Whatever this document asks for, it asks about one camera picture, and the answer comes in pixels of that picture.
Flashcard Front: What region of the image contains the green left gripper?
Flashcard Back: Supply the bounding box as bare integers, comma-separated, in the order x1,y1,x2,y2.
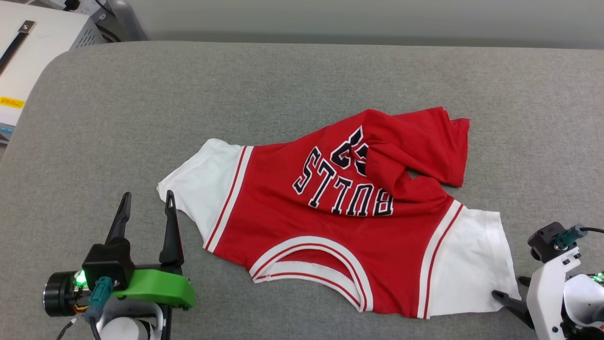
43,190,197,331

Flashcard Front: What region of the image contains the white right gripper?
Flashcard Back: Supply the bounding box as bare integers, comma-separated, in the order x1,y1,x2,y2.
491,246,582,340

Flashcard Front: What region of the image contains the red and white basketball jersey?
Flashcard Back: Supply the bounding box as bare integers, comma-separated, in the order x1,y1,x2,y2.
156,107,521,320

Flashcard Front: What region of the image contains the white equipment box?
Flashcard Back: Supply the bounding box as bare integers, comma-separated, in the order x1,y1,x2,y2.
0,0,108,145

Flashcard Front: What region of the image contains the grey partition foot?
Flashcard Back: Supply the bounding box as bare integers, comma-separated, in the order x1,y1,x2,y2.
105,0,148,43

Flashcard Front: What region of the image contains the white power strip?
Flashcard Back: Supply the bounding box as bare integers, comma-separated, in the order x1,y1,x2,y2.
46,0,103,16

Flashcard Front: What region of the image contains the white partition panel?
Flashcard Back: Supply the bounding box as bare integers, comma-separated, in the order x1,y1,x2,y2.
126,0,604,49

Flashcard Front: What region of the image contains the right black cable teal plug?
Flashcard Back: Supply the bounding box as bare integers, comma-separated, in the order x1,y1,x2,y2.
554,225,604,250

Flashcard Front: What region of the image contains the black strap handle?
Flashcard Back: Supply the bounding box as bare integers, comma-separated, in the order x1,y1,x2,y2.
0,20,37,75

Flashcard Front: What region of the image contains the black power cable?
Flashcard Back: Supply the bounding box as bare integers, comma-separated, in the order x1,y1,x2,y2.
92,0,122,43

